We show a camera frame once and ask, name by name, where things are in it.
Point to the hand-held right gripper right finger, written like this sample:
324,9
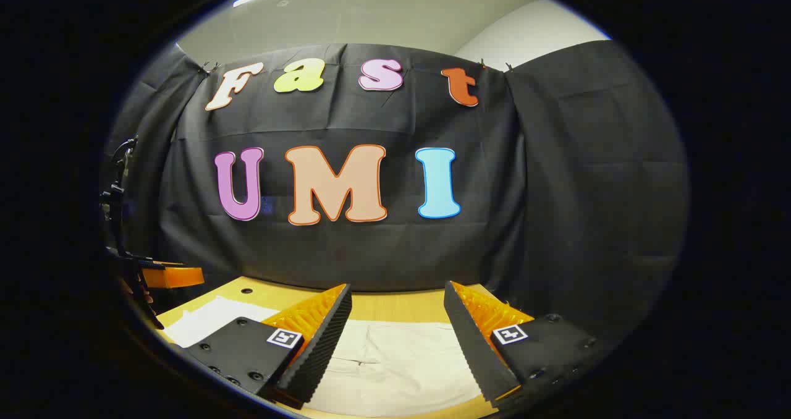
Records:
473,351

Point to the black backdrop cloth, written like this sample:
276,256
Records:
383,252

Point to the white jeans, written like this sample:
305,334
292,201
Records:
401,363

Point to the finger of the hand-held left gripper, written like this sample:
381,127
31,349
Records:
176,277

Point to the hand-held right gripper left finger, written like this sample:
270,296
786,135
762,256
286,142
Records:
321,351

